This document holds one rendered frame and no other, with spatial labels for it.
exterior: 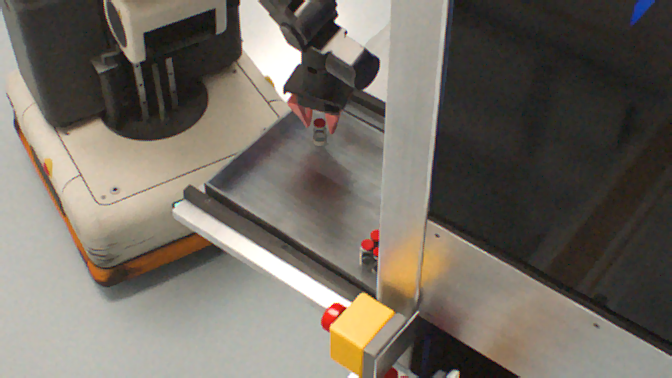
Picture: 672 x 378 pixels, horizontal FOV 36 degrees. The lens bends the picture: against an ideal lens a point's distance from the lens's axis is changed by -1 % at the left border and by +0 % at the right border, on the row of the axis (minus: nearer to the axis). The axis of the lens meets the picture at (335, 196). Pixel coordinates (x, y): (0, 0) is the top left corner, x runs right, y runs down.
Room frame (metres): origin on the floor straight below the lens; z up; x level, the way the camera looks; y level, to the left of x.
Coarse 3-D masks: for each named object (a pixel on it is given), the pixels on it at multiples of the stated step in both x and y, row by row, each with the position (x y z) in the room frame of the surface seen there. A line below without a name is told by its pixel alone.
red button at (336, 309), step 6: (330, 306) 0.78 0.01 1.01; (336, 306) 0.78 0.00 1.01; (342, 306) 0.79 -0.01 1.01; (324, 312) 0.78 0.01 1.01; (330, 312) 0.77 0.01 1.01; (336, 312) 0.77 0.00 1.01; (342, 312) 0.78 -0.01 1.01; (324, 318) 0.77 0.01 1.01; (330, 318) 0.77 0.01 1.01; (336, 318) 0.77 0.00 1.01; (324, 324) 0.76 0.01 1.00; (330, 324) 0.76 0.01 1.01
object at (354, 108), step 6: (348, 102) 1.31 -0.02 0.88; (348, 108) 1.29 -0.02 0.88; (354, 108) 1.29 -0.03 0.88; (360, 108) 1.29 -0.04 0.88; (354, 114) 1.28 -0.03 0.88; (360, 114) 1.28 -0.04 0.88; (366, 114) 1.28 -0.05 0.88; (372, 114) 1.28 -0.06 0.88; (372, 120) 1.26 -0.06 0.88; (378, 120) 1.26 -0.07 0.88; (384, 120) 1.26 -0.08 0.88; (378, 126) 1.25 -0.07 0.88
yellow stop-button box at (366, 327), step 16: (352, 304) 0.77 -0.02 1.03; (368, 304) 0.77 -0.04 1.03; (336, 320) 0.75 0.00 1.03; (352, 320) 0.75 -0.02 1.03; (368, 320) 0.75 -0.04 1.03; (384, 320) 0.75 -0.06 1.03; (400, 320) 0.75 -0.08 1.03; (336, 336) 0.73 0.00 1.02; (352, 336) 0.73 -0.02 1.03; (368, 336) 0.73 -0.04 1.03; (384, 336) 0.73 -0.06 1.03; (336, 352) 0.73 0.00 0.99; (352, 352) 0.72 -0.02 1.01; (368, 352) 0.70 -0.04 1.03; (352, 368) 0.72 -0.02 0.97; (368, 368) 0.70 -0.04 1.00
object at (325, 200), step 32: (288, 128) 1.24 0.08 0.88; (352, 128) 1.23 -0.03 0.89; (256, 160) 1.17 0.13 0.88; (288, 160) 1.17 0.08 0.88; (320, 160) 1.17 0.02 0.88; (352, 160) 1.17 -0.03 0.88; (224, 192) 1.10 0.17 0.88; (256, 192) 1.10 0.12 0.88; (288, 192) 1.10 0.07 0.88; (320, 192) 1.10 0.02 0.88; (352, 192) 1.10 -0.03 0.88; (256, 224) 1.02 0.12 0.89; (288, 224) 1.03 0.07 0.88; (320, 224) 1.03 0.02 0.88; (352, 224) 1.03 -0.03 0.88; (320, 256) 0.95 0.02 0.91; (352, 256) 0.97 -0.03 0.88
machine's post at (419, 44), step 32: (416, 0) 0.79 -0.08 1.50; (448, 0) 0.77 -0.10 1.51; (416, 32) 0.79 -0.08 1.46; (448, 32) 0.78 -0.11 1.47; (416, 64) 0.79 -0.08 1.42; (416, 96) 0.78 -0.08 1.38; (384, 128) 0.81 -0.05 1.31; (416, 128) 0.78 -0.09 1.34; (384, 160) 0.81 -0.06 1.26; (416, 160) 0.78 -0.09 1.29; (384, 192) 0.80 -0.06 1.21; (416, 192) 0.78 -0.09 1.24; (384, 224) 0.80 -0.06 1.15; (416, 224) 0.78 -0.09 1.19; (384, 256) 0.80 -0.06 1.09; (416, 256) 0.77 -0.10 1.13; (384, 288) 0.80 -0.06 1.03; (416, 288) 0.77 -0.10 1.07; (416, 352) 0.78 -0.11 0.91
